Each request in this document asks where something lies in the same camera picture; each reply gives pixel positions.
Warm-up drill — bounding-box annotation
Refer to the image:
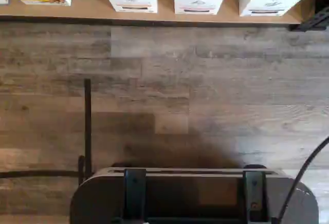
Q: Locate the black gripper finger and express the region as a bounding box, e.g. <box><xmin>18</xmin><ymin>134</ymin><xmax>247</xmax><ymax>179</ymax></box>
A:
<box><xmin>124</xmin><ymin>168</ymin><xmax>147</xmax><ymax>224</ymax></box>
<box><xmin>242</xmin><ymin>164</ymin><xmax>268</xmax><ymax>224</ymax></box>

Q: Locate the wooden lowest shelf board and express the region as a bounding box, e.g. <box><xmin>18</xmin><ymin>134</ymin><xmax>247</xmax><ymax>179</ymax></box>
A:
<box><xmin>0</xmin><ymin>0</ymin><xmax>316</xmax><ymax>25</ymax></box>

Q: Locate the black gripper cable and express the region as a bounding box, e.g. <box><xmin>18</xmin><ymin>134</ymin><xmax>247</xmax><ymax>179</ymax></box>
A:
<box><xmin>279</xmin><ymin>136</ymin><xmax>329</xmax><ymax>224</ymax></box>

